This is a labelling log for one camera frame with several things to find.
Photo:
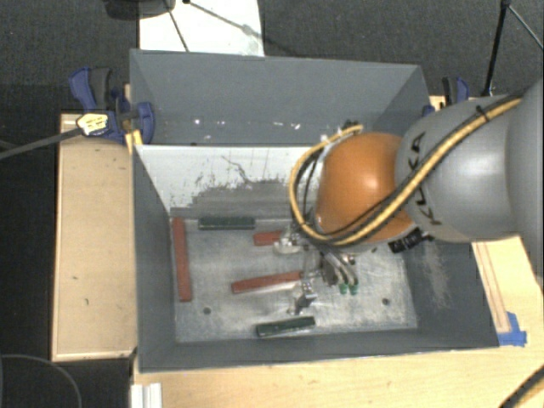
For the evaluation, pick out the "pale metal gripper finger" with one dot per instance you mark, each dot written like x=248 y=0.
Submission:
x=305 y=298
x=278 y=287

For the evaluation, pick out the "long red-brown flat block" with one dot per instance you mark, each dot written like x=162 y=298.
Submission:
x=182 y=262
x=263 y=282

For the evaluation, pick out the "dark green flat block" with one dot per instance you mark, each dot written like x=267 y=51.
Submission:
x=226 y=222
x=285 y=326

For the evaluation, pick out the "short red-brown flat block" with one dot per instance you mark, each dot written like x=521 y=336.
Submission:
x=267 y=238

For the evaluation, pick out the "grey metal bin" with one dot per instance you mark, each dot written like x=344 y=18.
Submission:
x=238 y=100

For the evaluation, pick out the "pale wood board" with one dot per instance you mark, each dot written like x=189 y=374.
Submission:
x=95 y=245

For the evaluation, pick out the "black cylinder on white bracket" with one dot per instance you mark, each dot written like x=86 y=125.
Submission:
x=404 y=241

